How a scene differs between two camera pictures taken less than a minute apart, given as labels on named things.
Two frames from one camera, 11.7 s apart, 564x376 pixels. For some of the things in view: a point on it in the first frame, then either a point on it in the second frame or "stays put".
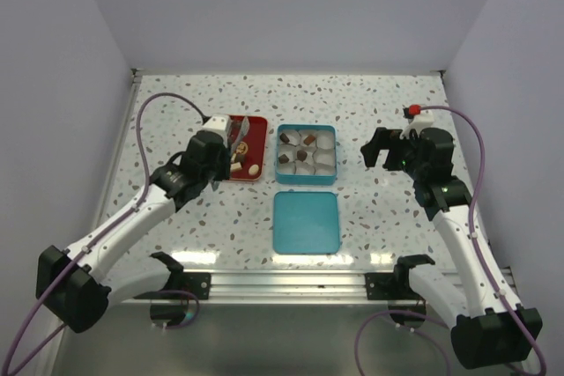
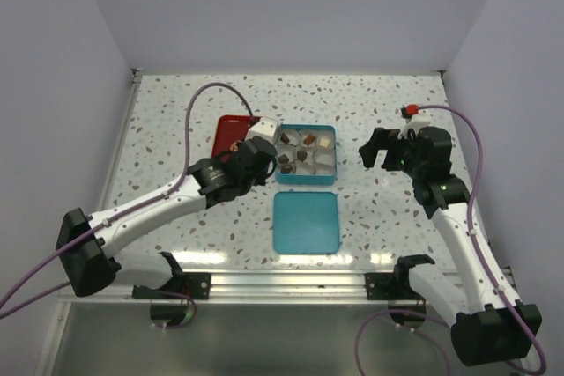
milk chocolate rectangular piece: (309, 139) stays put
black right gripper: (383, 139) stays put
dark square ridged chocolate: (301, 155) stays put
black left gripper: (225, 173) -> (261, 178)
